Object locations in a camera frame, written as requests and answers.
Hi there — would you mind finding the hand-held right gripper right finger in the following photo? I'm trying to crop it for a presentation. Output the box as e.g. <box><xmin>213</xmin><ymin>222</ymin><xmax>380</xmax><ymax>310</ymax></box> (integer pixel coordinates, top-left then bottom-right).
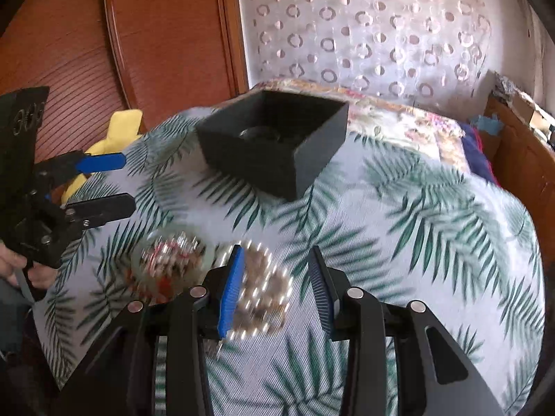
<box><xmin>307</xmin><ymin>246</ymin><xmax>508</xmax><ymax>416</ymax></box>

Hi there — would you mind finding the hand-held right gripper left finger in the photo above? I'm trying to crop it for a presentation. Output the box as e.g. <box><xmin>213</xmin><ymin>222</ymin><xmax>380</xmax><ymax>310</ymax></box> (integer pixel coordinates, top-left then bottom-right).
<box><xmin>56</xmin><ymin>245</ymin><xmax>248</xmax><ymax>416</ymax></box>

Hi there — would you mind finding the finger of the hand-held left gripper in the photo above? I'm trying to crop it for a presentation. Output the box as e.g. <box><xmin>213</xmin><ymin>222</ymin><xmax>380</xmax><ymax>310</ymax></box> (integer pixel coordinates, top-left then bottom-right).
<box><xmin>64</xmin><ymin>193</ymin><xmax>136</xmax><ymax>228</ymax></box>
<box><xmin>35</xmin><ymin>151</ymin><xmax>127</xmax><ymax>183</ymax></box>

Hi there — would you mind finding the pearl necklace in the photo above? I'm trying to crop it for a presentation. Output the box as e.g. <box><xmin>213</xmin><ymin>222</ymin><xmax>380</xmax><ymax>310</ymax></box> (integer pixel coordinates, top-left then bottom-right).
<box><xmin>207</xmin><ymin>243</ymin><xmax>291</xmax><ymax>358</ymax></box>

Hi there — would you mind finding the red and silver bracelet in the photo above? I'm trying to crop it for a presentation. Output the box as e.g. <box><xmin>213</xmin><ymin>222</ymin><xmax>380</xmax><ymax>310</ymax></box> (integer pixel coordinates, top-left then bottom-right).
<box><xmin>130</xmin><ymin>231</ymin><xmax>209</xmax><ymax>304</ymax></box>

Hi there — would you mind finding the black jewelry box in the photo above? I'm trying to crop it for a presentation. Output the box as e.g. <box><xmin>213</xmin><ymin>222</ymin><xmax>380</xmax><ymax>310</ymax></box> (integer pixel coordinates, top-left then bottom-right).
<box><xmin>196</xmin><ymin>89</ymin><xmax>350</xmax><ymax>202</ymax></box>

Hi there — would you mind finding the person's left hand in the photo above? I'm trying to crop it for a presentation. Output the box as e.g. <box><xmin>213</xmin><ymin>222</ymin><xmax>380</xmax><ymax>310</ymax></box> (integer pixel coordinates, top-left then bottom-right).
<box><xmin>0</xmin><ymin>243</ymin><xmax>58</xmax><ymax>291</ymax></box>

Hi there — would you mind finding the yellow plush toy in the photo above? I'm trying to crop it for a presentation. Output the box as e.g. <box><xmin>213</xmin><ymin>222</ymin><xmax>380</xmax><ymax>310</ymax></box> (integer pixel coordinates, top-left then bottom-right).
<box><xmin>61</xmin><ymin>110</ymin><xmax>144</xmax><ymax>204</ymax></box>

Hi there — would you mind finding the leaf print bed sheet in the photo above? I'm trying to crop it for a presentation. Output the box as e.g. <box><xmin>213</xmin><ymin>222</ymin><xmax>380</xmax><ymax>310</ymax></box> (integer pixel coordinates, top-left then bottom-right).
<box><xmin>32</xmin><ymin>104</ymin><xmax>547</xmax><ymax>416</ymax></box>

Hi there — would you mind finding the wooden wardrobe door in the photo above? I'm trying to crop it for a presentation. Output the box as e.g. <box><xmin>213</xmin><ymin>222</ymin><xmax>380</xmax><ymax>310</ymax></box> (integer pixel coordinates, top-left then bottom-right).
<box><xmin>0</xmin><ymin>0</ymin><xmax>250</xmax><ymax>174</ymax></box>

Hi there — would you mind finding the dark green bangle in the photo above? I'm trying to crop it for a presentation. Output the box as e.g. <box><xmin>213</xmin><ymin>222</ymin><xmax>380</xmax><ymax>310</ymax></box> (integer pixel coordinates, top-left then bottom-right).
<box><xmin>238</xmin><ymin>125</ymin><xmax>296</xmax><ymax>144</ymax></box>

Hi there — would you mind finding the floral blanket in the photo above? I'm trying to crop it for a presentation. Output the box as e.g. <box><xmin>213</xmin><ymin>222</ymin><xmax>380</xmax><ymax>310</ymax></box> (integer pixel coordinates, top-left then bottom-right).
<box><xmin>251</xmin><ymin>77</ymin><xmax>469</xmax><ymax>170</ymax></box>

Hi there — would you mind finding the dark blue blanket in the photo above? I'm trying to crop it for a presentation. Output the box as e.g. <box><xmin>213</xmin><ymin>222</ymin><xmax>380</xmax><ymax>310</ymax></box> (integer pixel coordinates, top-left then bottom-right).
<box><xmin>460</xmin><ymin>122</ymin><xmax>504</xmax><ymax>187</ymax></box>

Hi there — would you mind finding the blue plastic bag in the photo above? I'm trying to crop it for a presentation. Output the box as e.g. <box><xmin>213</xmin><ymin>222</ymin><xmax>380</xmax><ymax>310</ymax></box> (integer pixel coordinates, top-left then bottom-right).
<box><xmin>470</xmin><ymin>113</ymin><xmax>504</xmax><ymax>137</ymax></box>

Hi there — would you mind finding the wooden cabinet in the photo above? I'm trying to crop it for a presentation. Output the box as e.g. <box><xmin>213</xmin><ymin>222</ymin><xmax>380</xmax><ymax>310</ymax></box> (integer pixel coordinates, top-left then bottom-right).
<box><xmin>481</xmin><ymin>95</ymin><xmax>555</xmax><ymax>209</ymax></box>

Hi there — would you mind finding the circle patterned sheer curtain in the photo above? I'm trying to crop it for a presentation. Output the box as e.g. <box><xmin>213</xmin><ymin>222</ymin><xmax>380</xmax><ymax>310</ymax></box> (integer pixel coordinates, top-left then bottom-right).
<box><xmin>234</xmin><ymin>0</ymin><xmax>495</xmax><ymax>105</ymax></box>

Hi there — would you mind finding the cardboard box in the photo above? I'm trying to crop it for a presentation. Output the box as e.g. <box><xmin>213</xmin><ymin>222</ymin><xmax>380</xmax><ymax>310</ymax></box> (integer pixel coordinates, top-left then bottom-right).
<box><xmin>512</xmin><ymin>91</ymin><xmax>555</xmax><ymax>128</ymax></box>

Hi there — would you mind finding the patterned wrapping paper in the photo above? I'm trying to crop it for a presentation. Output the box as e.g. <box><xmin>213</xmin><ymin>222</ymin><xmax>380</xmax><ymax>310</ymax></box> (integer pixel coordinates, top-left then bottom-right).
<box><xmin>494</xmin><ymin>71</ymin><xmax>536</xmax><ymax>107</ymax></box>

